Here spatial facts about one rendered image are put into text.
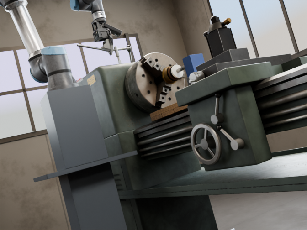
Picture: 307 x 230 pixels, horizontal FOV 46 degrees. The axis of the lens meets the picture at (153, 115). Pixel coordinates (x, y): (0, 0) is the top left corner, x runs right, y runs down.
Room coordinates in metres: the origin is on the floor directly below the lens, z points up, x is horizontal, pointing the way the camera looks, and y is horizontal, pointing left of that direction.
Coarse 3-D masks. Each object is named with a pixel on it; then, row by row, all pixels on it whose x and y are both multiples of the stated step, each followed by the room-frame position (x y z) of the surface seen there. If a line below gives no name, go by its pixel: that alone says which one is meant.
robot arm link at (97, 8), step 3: (96, 0) 2.03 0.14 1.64; (99, 0) 2.04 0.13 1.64; (93, 3) 2.01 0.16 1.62; (96, 3) 2.03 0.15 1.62; (99, 3) 2.04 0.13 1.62; (93, 6) 2.02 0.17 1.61; (96, 6) 2.03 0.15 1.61; (99, 6) 2.04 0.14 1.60; (102, 6) 2.06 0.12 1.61; (93, 9) 2.03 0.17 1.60; (96, 9) 2.03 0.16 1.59; (99, 9) 2.03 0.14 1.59; (102, 9) 2.05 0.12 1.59; (93, 12) 2.04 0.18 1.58
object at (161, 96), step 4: (160, 84) 1.90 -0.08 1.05; (164, 84) 1.86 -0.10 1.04; (168, 84) 1.87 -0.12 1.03; (160, 88) 1.89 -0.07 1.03; (164, 88) 1.88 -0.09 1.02; (168, 88) 1.89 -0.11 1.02; (160, 92) 1.88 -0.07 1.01; (164, 92) 1.87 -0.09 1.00; (168, 92) 1.89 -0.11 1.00; (156, 96) 1.91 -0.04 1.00; (160, 96) 1.88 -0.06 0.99; (164, 96) 1.89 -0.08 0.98; (156, 100) 1.90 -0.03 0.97; (160, 100) 1.88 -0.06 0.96; (164, 100) 1.89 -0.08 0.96; (156, 104) 1.91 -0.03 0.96; (160, 104) 1.92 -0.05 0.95
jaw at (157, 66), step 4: (144, 60) 1.91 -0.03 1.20; (148, 60) 1.87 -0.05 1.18; (152, 60) 1.89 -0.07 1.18; (144, 64) 1.89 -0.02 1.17; (148, 64) 1.87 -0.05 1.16; (152, 64) 1.88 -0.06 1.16; (156, 64) 1.87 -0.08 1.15; (148, 68) 1.90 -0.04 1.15; (152, 68) 1.88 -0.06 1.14; (156, 68) 1.87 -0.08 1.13; (160, 68) 1.86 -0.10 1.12; (152, 72) 1.91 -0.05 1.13; (156, 72) 1.89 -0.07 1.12; (160, 72) 1.87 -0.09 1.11; (156, 76) 1.92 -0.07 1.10
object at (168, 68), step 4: (164, 68) 1.86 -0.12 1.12; (168, 68) 1.84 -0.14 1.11; (164, 72) 1.85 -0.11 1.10; (168, 72) 1.82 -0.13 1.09; (164, 76) 1.85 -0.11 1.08; (168, 76) 1.83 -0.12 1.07; (172, 76) 1.81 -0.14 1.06; (164, 80) 1.86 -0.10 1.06; (168, 80) 1.85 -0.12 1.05; (172, 80) 1.84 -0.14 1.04; (176, 80) 1.86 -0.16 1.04
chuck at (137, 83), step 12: (156, 60) 1.96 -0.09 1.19; (168, 60) 1.99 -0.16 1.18; (132, 72) 1.90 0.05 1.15; (144, 72) 1.90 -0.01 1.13; (132, 84) 1.90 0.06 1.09; (144, 84) 1.89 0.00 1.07; (180, 84) 2.01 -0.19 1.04; (132, 96) 1.94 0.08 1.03; (144, 96) 1.88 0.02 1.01; (168, 96) 1.96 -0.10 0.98; (144, 108) 1.96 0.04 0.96; (156, 108) 1.94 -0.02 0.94
